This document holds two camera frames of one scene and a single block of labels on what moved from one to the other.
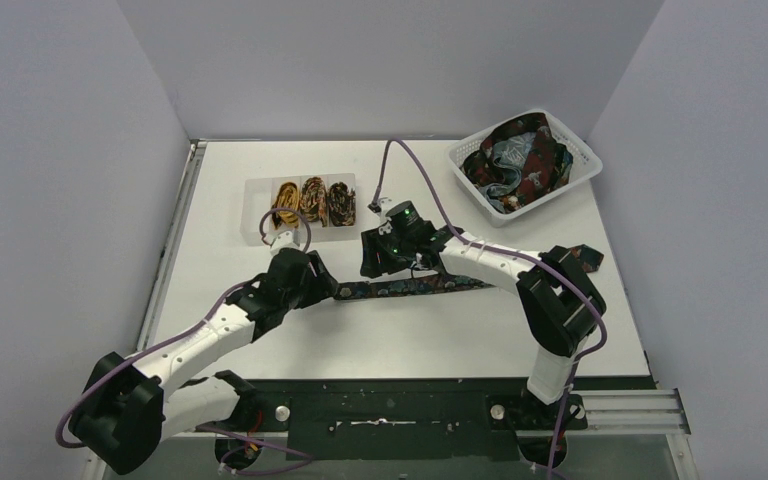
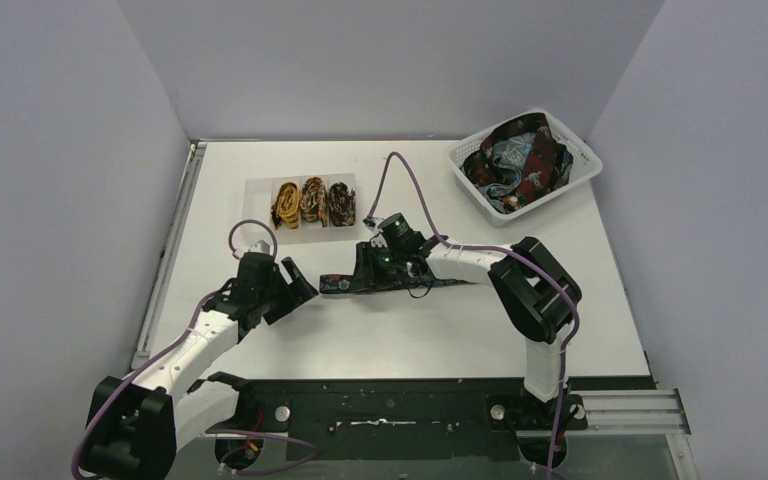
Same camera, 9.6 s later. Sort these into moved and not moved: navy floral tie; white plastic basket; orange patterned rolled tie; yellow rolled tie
Moved: navy floral tie
Not moved: white plastic basket; yellow rolled tie; orange patterned rolled tie
